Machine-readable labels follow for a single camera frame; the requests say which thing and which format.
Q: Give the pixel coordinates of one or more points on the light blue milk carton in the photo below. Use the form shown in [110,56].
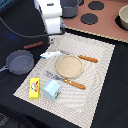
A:
[51,89]

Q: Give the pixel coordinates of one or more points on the fork with wooden handle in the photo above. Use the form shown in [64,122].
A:
[75,84]

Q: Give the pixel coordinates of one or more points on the knife with wooden handle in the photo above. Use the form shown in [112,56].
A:
[81,57]

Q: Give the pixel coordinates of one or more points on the beige woven placemat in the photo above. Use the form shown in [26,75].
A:
[73,107]

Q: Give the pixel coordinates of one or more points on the yellow toy box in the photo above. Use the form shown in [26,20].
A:
[34,89]

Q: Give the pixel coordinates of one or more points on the beige bowl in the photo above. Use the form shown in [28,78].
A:
[123,14]

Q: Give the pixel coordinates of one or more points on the brown toy stove board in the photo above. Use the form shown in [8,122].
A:
[106,25]

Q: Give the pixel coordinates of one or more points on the round wooden plate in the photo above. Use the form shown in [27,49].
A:
[69,66]

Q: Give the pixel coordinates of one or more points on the grey toy pot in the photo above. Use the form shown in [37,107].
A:
[69,8]

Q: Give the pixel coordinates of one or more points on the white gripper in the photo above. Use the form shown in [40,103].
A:
[54,28]

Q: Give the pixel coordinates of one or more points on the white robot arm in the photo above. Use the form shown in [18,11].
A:
[51,12]

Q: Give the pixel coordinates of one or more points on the brown toy sausage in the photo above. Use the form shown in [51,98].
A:
[33,45]

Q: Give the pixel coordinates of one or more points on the grey toy frying pan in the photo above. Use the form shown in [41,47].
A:
[19,62]

